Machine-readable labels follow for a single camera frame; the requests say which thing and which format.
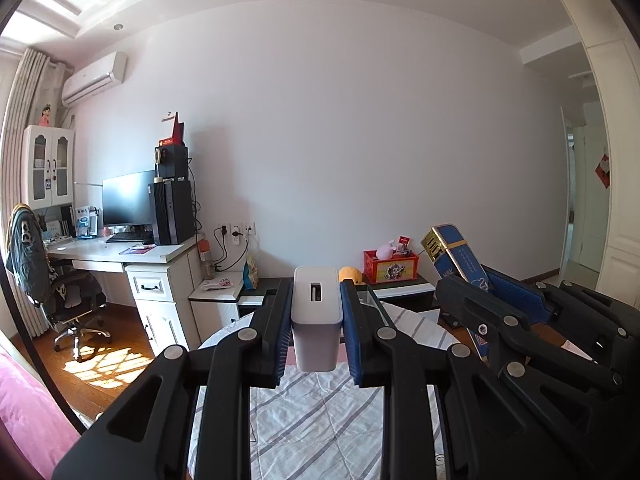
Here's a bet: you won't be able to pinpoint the white desk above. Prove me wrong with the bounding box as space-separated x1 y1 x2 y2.
42 234 206 356

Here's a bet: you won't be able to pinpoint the black power cable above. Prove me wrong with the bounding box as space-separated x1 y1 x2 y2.
212 225 251 274

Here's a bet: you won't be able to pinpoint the low white bedside cabinet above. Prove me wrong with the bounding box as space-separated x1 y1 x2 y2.
189 271 268 348

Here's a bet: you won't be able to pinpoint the blue white container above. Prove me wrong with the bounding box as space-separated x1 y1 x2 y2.
75 205 98 238

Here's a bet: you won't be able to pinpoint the dark jacket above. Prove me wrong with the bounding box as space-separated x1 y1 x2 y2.
5 205 54 306

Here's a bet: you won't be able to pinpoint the thin black curved cable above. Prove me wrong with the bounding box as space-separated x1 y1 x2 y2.
0 255 88 433

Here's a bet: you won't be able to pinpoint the blue and gold box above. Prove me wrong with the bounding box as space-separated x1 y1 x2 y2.
420 223 496 361

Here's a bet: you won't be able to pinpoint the black office chair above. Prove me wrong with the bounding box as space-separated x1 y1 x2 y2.
5 203 113 361

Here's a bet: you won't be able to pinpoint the black computer tower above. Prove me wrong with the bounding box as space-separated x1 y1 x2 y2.
148 179 195 246

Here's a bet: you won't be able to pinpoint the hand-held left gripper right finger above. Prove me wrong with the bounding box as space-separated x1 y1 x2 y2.
339 279 582 480

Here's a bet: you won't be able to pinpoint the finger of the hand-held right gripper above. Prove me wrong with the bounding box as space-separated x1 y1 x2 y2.
434 274 627 394
484 266 640 362

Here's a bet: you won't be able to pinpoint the red door decoration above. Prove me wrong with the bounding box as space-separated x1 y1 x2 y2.
594 152 612 190

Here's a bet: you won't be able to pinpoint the red storage box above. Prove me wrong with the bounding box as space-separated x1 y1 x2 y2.
362 250 420 285

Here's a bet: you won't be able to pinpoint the white air conditioner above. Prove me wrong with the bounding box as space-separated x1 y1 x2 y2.
61 51 128 108

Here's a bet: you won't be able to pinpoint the black low bench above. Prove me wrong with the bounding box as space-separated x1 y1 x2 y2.
237 272 441 321

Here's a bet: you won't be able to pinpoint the black speaker box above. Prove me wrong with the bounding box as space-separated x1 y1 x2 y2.
154 144 190 181

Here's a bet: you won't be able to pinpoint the row of books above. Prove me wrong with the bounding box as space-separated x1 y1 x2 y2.
42 205 76 239

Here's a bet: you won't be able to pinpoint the bottle with orange cap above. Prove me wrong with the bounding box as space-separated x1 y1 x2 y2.
197 239 215 281

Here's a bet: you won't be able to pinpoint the white wall sockets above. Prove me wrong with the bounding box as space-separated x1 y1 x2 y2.
217 221 257 241

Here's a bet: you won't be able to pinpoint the white door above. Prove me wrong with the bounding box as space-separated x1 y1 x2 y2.
570 125 613 273

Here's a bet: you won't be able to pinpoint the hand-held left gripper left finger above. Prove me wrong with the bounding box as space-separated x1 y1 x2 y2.
51 277 294 480

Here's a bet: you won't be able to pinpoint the white rectangular power adapter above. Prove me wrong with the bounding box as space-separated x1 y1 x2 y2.
290 266 346 373

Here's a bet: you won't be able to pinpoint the blue snack bag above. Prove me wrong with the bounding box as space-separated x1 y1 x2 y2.
242 255 260 290

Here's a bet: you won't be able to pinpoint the black computer monitor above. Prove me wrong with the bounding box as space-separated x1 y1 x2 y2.
102 170 158 228

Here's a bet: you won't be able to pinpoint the white glass-door cabinet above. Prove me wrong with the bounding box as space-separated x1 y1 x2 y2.
21 125 76 208

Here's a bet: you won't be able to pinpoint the red triangular stand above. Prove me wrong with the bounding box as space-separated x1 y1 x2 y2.
157 111 186 149

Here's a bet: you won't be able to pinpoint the pink blanket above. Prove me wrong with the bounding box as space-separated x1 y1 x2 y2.
0 350 83 480

